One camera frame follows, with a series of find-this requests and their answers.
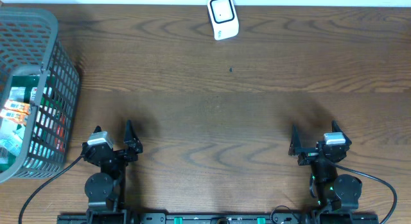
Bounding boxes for light green tissue packet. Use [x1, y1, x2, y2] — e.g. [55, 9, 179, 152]
[1, 119, 25, 157]

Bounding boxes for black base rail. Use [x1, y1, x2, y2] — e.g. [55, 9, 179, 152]
[57, 212, 380, 224]

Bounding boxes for white barcode scanner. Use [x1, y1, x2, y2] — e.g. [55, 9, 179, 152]
[207, 0, 240, 40]

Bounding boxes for grey plastic mesh basket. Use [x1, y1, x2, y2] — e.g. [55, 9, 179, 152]
[1, 7, 81, 182]

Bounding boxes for white green packet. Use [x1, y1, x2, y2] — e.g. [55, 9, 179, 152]
[8, 87, 37, 103]

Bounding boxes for orange tissue pack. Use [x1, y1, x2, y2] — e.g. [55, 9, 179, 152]
[1, 109, 28, 125]
[4, 99, 31, 114]

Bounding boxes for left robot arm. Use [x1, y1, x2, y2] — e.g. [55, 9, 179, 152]
[81, 120, 143, 224]

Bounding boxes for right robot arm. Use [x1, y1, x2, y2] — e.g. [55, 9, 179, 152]
[288, 121, 362, 223]

